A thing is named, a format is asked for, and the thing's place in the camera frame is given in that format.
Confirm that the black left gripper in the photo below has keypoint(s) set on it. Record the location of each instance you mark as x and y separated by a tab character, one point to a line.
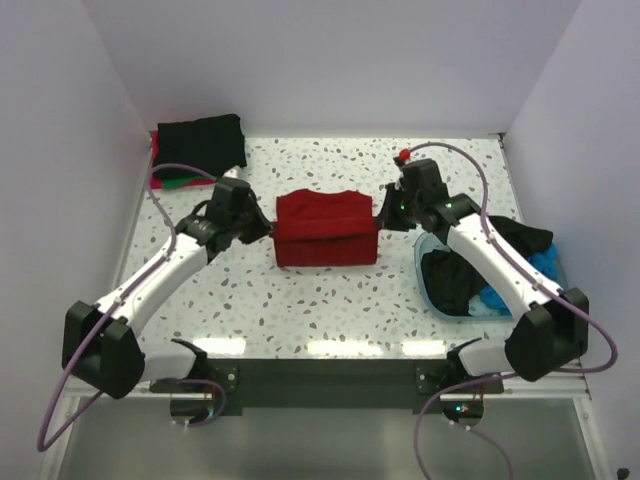
263	226

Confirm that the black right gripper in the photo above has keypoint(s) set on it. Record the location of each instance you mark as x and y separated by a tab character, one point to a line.
387	220

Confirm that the red t shirt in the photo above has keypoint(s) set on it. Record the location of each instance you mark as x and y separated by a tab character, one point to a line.
315	229
154	153

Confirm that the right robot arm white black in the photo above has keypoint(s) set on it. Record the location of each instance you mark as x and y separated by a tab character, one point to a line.
550	330

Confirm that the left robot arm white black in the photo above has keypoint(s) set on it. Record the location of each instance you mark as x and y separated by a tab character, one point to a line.
100	341

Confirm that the folded black t shirt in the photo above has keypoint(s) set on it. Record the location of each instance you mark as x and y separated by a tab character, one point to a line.
213	144

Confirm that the blue plastic basket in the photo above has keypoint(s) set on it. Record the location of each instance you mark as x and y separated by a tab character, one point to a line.
425	270

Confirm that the folded green t shirt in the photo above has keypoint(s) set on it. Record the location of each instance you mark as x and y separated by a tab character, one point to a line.
184	182

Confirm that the black t shirt in basket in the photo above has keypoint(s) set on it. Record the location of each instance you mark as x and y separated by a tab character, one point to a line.
450	280

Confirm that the folded red t shirt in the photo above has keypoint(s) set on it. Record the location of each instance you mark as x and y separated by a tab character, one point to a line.
154	153

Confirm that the blue t shirt in basket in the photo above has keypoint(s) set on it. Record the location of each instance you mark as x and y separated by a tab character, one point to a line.
488	303

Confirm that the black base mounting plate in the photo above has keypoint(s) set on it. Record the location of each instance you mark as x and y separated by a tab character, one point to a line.
329	383

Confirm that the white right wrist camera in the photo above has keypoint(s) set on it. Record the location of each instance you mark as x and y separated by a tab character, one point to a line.
404	156

